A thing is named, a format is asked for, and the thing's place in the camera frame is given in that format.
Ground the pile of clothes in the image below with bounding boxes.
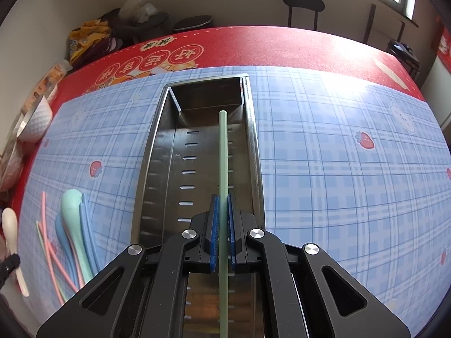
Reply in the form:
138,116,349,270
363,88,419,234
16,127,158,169
68,9,123,67

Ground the blue chopstick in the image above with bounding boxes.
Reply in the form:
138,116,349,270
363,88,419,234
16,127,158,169
79,194,95,275

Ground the orange snack packet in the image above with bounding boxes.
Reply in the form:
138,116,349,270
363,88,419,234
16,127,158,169
24,60,70,113

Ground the teal green spoon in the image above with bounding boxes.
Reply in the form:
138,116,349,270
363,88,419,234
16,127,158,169
61,189,94,279

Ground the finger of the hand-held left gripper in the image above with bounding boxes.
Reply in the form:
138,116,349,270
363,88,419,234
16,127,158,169
0,253,21,289

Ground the black round stool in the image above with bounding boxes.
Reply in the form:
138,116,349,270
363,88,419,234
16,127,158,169
282,0,325,32

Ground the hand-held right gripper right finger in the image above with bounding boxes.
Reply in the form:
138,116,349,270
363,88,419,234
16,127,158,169
227,194,411,338

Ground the dark round chair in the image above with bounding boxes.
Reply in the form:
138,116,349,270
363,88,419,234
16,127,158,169
106,9,170,45

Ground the white embossed bowl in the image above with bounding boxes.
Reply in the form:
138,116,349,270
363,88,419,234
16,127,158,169
0,141,25,192
16,95,53,144

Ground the dark round bin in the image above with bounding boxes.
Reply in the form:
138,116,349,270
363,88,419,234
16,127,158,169
171,15,213,36

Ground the blue spoon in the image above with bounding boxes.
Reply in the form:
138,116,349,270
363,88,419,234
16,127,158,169
54,215,81,284

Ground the clear plastic bag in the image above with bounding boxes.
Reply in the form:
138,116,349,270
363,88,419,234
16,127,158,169
118,0,158,22

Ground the blue plaid mat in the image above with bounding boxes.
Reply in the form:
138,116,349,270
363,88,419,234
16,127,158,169
17,66,451,338

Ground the metal utensil tray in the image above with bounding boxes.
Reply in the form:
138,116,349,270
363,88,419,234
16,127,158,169
130,73,266,338

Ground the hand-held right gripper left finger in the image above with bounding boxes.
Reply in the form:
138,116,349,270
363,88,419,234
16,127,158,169
36,194,221,338

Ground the dark bar table frame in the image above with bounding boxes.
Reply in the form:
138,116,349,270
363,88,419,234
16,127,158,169
362,3,406,43

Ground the white spoon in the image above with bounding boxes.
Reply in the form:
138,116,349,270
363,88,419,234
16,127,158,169
1,208,29,297

